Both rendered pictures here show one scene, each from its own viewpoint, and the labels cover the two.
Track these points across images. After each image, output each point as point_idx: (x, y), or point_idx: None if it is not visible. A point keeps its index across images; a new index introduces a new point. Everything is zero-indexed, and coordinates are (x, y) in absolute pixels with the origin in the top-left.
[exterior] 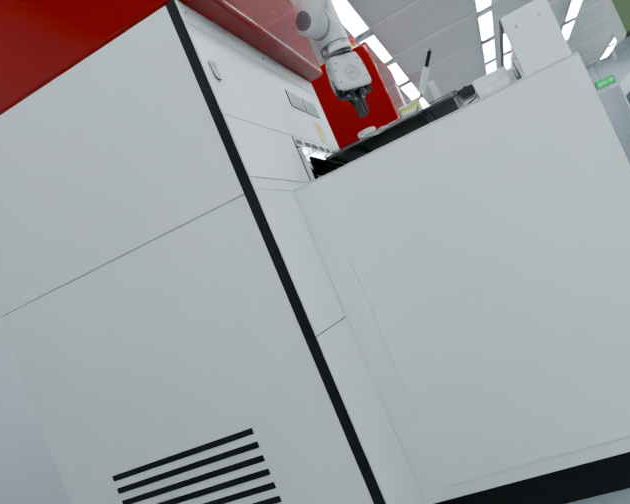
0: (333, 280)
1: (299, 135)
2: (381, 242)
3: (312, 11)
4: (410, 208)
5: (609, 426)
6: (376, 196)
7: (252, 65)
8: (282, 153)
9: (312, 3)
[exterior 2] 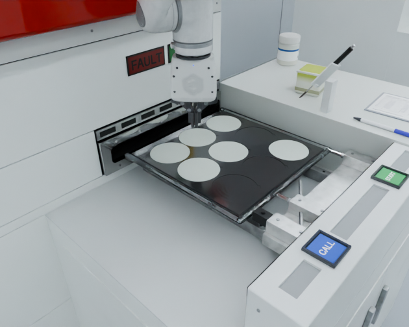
0: (65, 278)
1: (118, 117)
2: (91, 300)
3: (147, 14)
4: (109, 311)
5: None
6: (91, 281)
7: (49, 64)
8: (51, 174)
9: (148, 6)
